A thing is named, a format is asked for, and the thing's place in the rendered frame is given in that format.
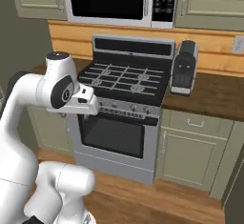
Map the pale green cupboard side panel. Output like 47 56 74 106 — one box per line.
209 120 244 201

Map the pale green drawer front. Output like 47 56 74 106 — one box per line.
167 109 235 139

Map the oven door with dark window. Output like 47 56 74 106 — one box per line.
75 112 160 172

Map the steel oven bottom drawer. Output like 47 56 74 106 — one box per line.
73 151 156 186

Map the white wall socket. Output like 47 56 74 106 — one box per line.
231 35 244 55

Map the steel drawer handle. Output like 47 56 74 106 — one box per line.
186 118 205 129

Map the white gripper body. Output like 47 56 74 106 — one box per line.
46 95 101 116

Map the steel stove with black hob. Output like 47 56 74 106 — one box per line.
67 33 176 186

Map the pale green base cupboard door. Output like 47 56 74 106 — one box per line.
28 106 74 154
156 127 229 193

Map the white microwave oven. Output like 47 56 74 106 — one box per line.
62 0 179 30

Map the grey and black coffee machine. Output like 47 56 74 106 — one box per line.
169 39 200 96

